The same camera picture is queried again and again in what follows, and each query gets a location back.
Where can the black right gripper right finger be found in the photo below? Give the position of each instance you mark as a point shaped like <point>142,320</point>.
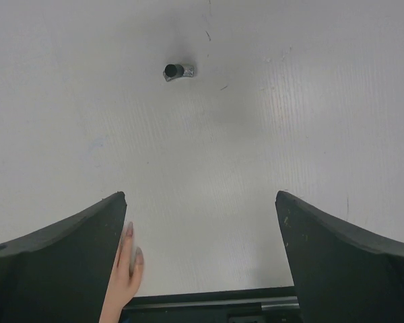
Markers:
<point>341,272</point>

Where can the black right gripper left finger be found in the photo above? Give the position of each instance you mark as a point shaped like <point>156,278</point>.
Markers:
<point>60,273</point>

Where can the glitter nail polish bottle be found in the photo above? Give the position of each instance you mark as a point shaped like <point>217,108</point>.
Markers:
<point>176,71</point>

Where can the person's left hand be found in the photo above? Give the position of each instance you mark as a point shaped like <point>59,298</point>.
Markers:
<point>125,278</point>

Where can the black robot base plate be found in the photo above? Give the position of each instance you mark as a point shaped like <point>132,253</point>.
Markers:
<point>278,304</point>

